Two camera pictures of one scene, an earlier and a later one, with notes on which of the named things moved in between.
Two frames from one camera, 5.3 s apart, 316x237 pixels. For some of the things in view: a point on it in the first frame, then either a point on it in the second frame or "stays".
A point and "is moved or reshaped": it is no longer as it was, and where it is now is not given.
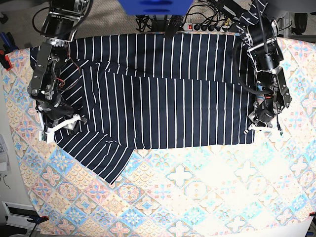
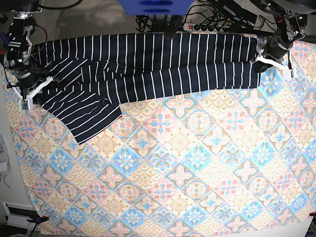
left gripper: x=58 y=109 to x=27 y=78
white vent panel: x=18 y=214 stays
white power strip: x=192 y=26 stays
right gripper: x=265 y=110 to x=275 y=48
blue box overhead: x=155 y=7 stays
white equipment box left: x=5 y=162 stays
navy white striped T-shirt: x=159 y=90 is moved or reshaped
